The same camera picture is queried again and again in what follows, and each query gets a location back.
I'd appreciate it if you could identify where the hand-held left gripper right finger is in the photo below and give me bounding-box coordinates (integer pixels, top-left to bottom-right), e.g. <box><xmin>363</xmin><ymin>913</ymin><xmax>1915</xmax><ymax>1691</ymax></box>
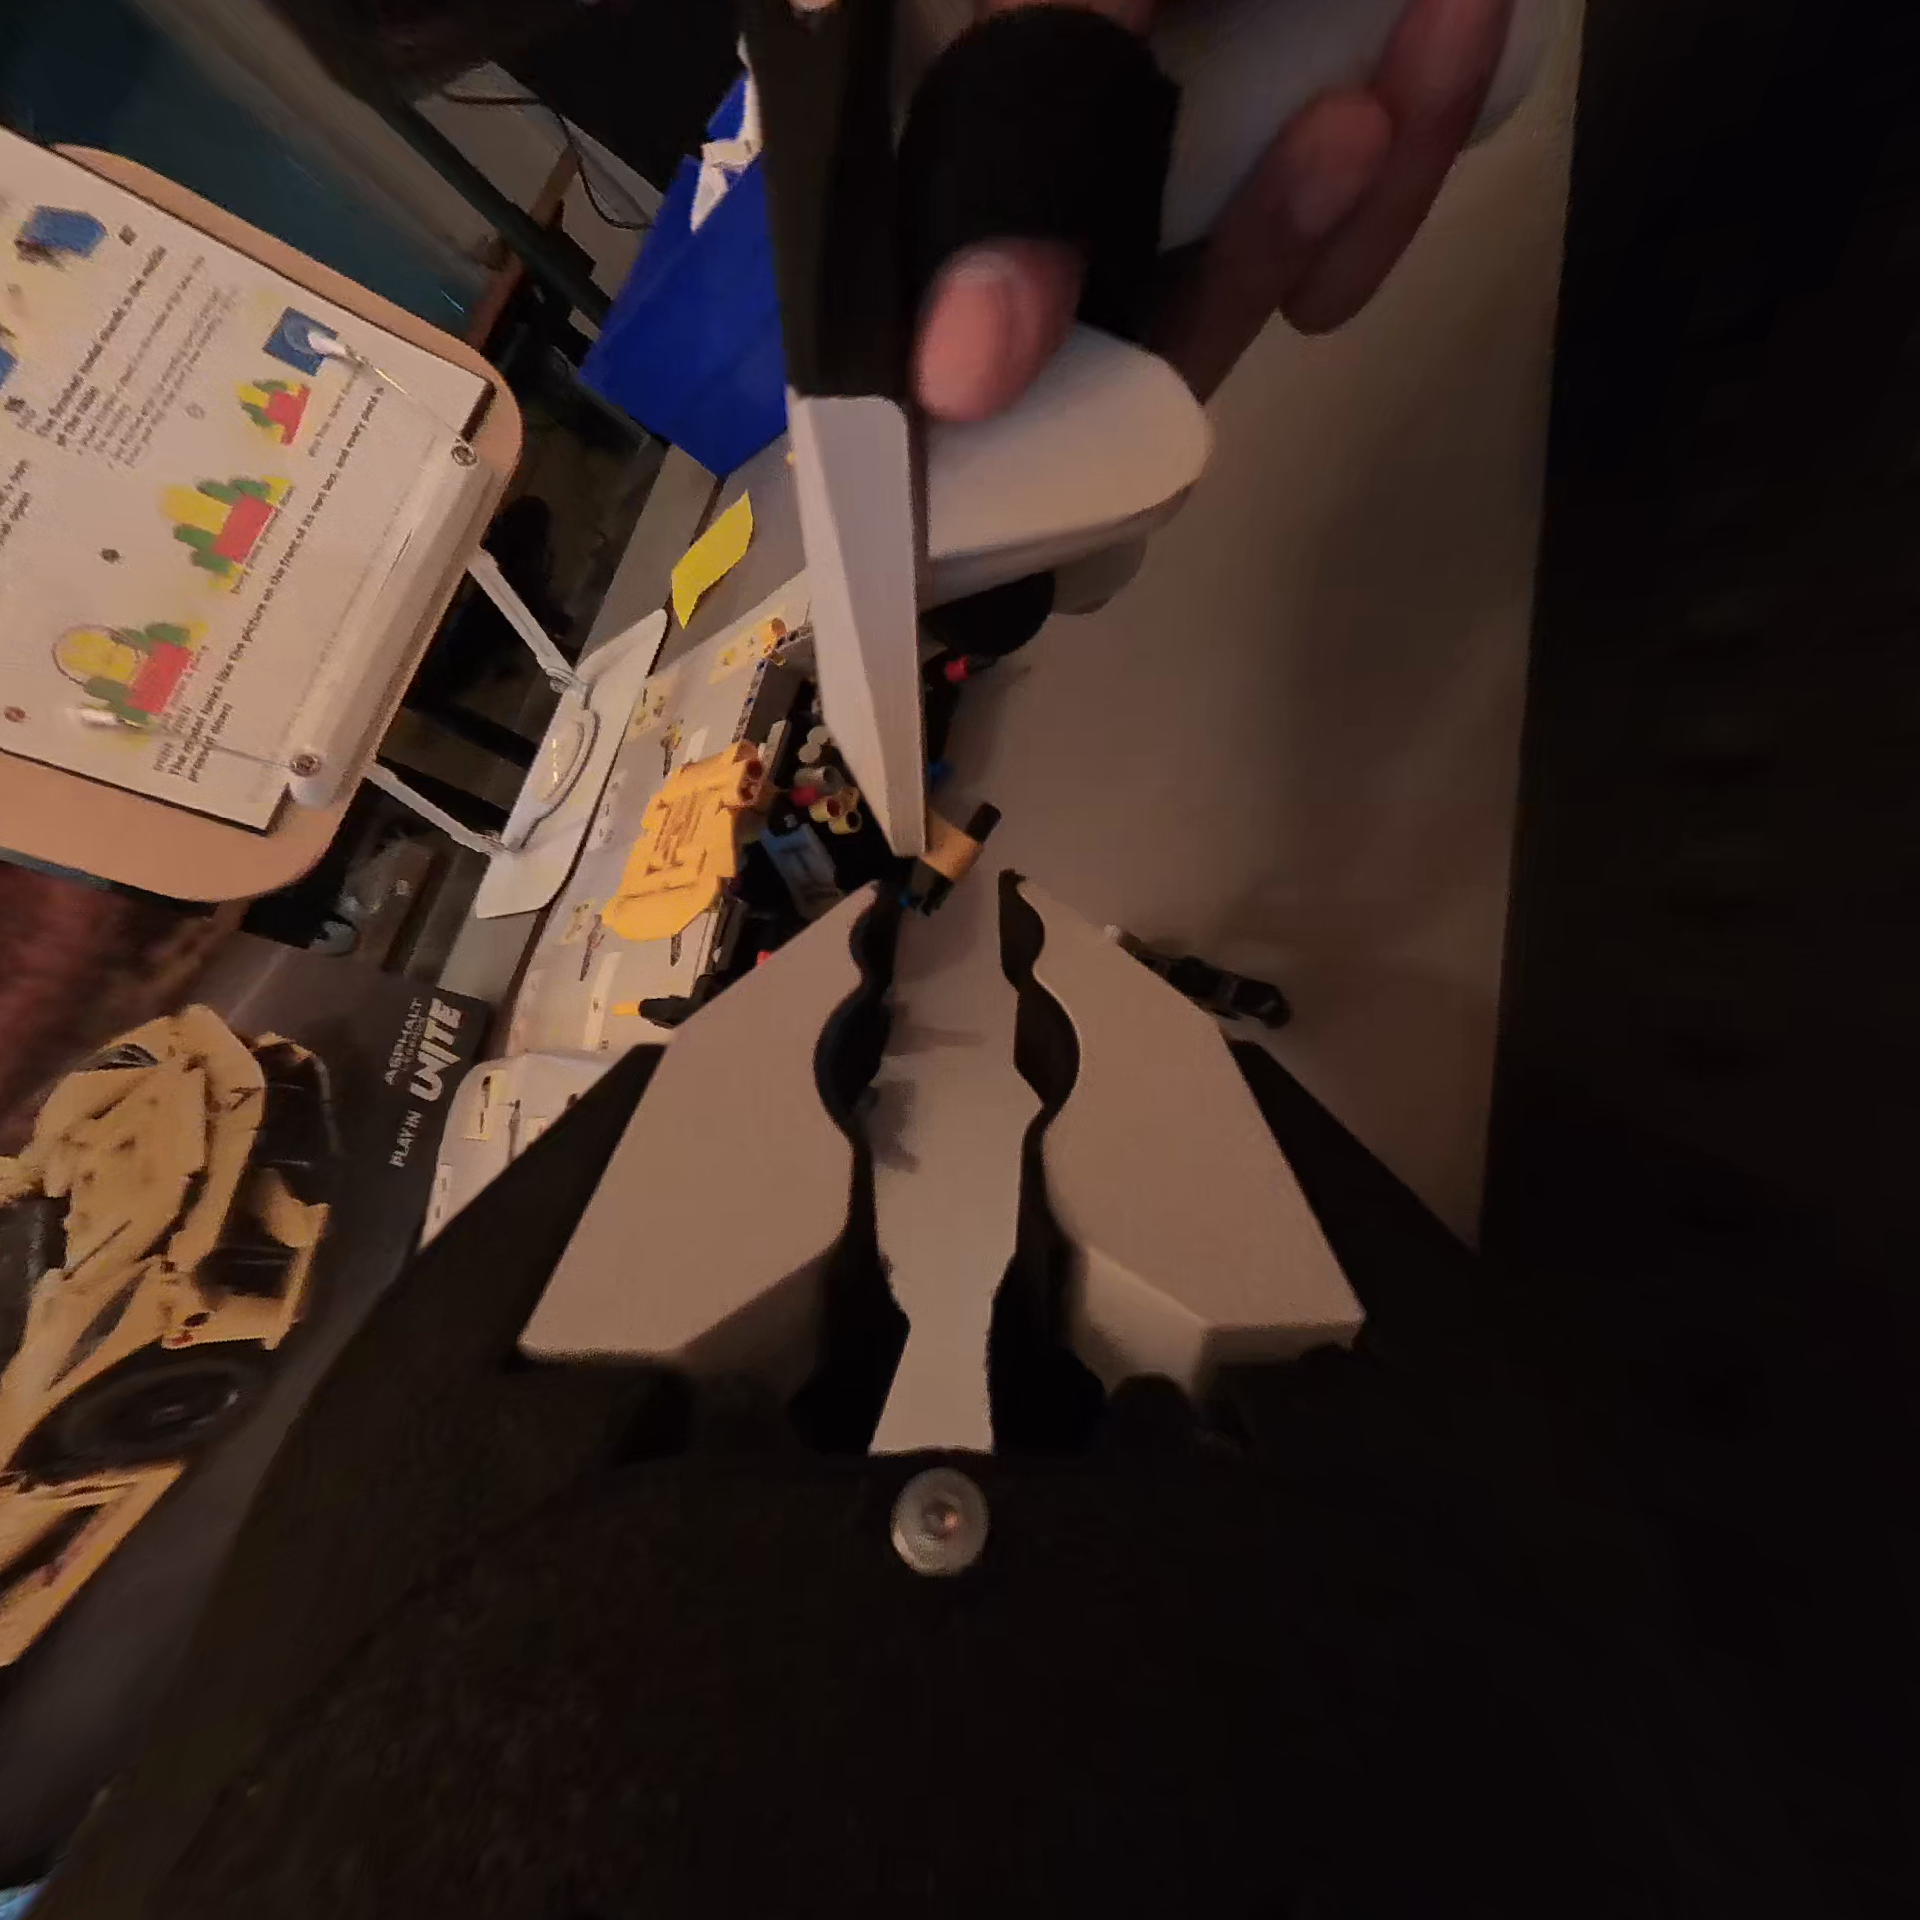
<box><xmin>986</xmin><ymin>870</ymin><xmax>1368</xmax><ymax>1447</ymax></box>

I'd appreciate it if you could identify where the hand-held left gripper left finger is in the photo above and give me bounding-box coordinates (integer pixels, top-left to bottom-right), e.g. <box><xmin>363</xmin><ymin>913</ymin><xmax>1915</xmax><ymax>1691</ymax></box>
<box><xmin>516</xmin><ymin>884</ymin><xmax>912</xmax><ymax>1450</ymax></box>

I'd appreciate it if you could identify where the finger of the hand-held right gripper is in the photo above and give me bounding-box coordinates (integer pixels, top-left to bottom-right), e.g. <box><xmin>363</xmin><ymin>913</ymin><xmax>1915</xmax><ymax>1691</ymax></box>
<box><xmin>784</xmin><ymin>394</ymin><xmax>932</xmax><ymax>865</ymax></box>

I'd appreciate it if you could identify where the small yellow black brick assembly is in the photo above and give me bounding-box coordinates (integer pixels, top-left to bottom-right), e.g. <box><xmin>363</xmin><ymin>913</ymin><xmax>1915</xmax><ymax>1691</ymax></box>
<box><xmin>882</xmin><ymin>803</ymin><xmax>1005</xmax><ymax>921</ymax></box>

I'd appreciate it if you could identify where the yellow black brick car model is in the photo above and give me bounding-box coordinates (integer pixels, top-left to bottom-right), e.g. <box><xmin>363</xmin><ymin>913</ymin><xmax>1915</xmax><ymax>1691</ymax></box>
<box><xmin>600</xmin><ymin>615</ymin><xmax>1000</xmax><ymax>1000</ymax></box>

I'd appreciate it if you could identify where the grey desk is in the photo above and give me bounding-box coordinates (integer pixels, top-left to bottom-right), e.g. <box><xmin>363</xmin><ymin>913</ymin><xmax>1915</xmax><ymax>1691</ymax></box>
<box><xmin>426</xmin><ymin>0</ymin><xmax>1584</xmax><ymax>1464</ymax></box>

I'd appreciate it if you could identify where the person's right hand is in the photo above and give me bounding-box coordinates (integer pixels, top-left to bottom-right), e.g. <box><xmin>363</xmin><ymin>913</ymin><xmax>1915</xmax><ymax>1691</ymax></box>
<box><xmin>912</xmin><ymin>0</ymin><xmax>1519</xmax><ymax>429</ymax></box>

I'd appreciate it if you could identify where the white crumpled paper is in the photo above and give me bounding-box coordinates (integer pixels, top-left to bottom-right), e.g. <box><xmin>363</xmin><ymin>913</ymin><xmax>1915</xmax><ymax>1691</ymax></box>
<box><xmin>693</xmin><ymin>127</ymin><xmax>771</xmax><ymax>230</ymax></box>

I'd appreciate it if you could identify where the yellow flat card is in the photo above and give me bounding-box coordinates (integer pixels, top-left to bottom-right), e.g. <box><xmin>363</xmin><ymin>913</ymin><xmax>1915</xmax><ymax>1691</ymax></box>
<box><xmin>671</xmin><ymin>493</ymin><xmax>757</xmax><ymax>630</ymax></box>

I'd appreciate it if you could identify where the blue plastic bin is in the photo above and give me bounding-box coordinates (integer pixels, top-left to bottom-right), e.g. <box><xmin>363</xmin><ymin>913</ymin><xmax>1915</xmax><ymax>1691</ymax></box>
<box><xmin>582</xmin><ymin>75</ymin><xmax>798</xmax><ymax>481</ymax></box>

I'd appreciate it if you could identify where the open instruction booklet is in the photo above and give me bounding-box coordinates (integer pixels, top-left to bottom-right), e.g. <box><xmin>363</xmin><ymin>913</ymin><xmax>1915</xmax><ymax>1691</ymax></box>
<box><xmin>451</xmin><ymin>606</ymin><xmax>820</xmax><ymax>1188</ymax></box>

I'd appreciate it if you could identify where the dark toy car box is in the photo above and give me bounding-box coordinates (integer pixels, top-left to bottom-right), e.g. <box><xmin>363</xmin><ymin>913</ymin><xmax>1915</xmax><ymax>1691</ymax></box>
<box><xmin>0</xmin><ymin>862</ymin><xmax>500</xmax><ymax>1884</ymax></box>

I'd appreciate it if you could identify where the instruction sign on white stand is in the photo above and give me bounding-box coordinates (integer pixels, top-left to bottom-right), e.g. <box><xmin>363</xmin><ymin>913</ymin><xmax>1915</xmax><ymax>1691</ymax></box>
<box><xmin>0</xmin><ymin>127</ymin><xmax>672</xmax><ymax>921</ymax></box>

